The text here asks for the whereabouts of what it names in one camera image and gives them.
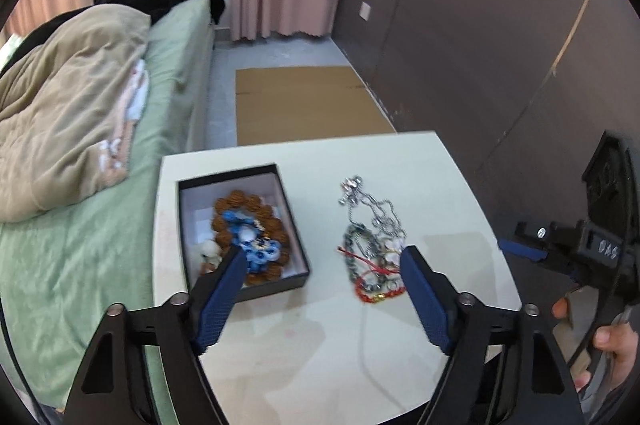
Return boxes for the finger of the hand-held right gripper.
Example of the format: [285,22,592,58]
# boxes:
[497,220,586,277]

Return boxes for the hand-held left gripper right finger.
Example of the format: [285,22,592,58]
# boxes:
[399,245,586,425]

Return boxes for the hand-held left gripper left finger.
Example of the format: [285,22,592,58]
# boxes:
[65,247,249,425]

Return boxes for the red gold bracelet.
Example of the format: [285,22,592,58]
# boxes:
[353,277,407,305]

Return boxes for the red string bracelet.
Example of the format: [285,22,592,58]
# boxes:
[337,246,402,279]

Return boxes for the black jewelry box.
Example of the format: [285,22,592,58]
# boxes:
[176,163,311,304]

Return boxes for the dark grey bead bracelet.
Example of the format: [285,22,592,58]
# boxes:
[342,224,402,297]

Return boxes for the silver chain necklace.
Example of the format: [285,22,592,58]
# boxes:
[338,176,409,257]

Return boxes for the person's right hand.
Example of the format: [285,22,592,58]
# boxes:
[551,296,640,425]

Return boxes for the small white ornament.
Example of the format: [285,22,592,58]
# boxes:
[199,239,224,276]

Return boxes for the green bed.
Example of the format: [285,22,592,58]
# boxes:
[0,0,217,408]

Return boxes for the flat cardboard sheet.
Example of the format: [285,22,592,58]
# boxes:
[234,65,399,146]

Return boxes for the beige blanket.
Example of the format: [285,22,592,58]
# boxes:
[0,4,152,222]

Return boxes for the blue white bead bracelet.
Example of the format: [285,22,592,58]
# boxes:
[220,210,282,274]

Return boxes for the brown bead bracelet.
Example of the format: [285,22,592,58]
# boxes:
[210,189,292,287]

